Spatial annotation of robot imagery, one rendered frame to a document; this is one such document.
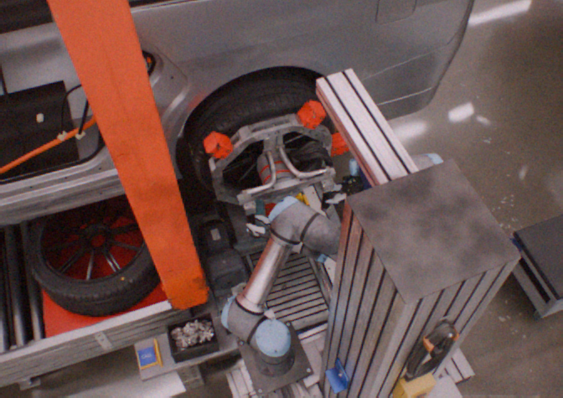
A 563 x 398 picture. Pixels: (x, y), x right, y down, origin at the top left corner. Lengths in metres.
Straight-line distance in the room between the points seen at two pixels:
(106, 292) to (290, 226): 1.16
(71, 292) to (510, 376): 2.15
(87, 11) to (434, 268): 0.90
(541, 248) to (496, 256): 2.11
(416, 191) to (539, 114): 3.11
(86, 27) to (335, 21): 1.19
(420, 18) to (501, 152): 1.62
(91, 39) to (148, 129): 0.35
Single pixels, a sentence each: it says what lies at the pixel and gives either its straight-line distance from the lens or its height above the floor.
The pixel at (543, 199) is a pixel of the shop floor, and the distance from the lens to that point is 3.92.
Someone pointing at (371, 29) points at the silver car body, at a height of 1.38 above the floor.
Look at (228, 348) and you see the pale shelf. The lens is 2.77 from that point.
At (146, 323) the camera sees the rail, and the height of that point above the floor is 0.32.
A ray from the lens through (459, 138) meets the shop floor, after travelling 4.03.
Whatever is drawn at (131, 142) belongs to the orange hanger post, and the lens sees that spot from 1.76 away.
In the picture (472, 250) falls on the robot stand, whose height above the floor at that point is 2.03.
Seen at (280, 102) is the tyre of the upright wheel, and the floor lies 1.17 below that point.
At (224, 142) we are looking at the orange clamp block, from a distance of 2.49.
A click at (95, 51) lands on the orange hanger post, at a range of 1.51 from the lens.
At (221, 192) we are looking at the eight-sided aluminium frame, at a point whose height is 0.78.
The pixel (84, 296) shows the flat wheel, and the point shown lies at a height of 0.50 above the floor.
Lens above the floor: 3.06
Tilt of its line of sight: 56 degrees down
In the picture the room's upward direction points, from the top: 1 degrees counter-clockwise
